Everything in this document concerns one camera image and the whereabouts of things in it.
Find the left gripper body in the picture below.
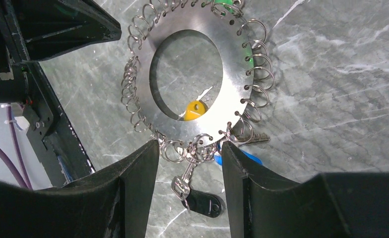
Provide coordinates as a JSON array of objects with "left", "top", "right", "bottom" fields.
[{"left": 0, "top": 0, "right": 29, "bottom": 103}]

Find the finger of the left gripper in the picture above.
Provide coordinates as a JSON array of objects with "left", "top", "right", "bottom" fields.
[{"left": 3, "top": 0, "right": 122, "bottom": 62}]

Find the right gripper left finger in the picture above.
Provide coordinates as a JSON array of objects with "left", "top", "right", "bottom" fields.
[{"left": 0, "top": 140, "right": 159, "bottom": 238}]

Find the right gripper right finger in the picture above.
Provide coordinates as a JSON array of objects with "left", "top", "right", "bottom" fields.
[{"left": 222, "top": 142, "right": 389, "bottom": 238}]

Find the blue key tag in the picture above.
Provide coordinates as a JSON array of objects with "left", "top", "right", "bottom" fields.
[{"left": 214, "top": 132, "right": 271, "bottom": 167}]

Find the yellow key tag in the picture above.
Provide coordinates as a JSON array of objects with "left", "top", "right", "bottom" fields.
[{"left": 183, "top": 101, "right": 208, "bottom": 121}]

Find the green key tag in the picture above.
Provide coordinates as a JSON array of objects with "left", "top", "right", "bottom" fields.
[{"left": 211, "top": 0, "right": 238, "bottom": 16}]

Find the black white key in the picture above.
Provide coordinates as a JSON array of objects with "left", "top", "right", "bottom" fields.
[{"left": 171, "top": 163, "right": 224, "bottom": 218}]

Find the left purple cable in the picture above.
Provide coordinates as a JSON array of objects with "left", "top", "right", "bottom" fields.
[{"left": 0, "top": 105, "right": 33, "bottom": 190}]

